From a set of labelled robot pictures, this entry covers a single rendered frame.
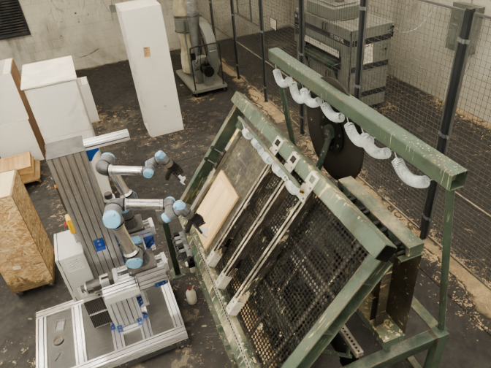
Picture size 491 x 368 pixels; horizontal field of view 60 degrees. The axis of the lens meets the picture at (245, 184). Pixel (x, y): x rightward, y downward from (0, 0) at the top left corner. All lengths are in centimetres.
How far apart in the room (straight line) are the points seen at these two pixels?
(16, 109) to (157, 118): 209
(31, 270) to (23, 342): 70
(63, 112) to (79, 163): 247
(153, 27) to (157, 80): 81
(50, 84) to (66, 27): 595
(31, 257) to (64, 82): 198
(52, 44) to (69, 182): 835
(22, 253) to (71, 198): 170
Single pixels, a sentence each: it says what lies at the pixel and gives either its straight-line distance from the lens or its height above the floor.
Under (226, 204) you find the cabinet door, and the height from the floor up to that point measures 123.
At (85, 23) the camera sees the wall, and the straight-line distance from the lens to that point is 1128.
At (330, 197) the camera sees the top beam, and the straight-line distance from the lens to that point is 256.
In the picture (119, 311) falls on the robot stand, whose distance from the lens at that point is 408.
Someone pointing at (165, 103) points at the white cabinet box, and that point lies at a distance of 729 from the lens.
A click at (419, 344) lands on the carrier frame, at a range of 328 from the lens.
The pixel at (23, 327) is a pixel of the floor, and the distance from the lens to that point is 498.
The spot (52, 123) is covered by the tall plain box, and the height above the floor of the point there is 126.
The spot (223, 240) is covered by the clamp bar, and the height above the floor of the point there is 113.
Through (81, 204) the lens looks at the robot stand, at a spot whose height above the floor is 162.
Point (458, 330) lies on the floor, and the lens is 445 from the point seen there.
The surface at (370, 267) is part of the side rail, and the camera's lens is 235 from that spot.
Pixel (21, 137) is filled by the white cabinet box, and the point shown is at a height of 46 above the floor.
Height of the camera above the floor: 341
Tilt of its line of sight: 35 degrees down
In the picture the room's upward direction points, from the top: 6 degrees counter-clockwise
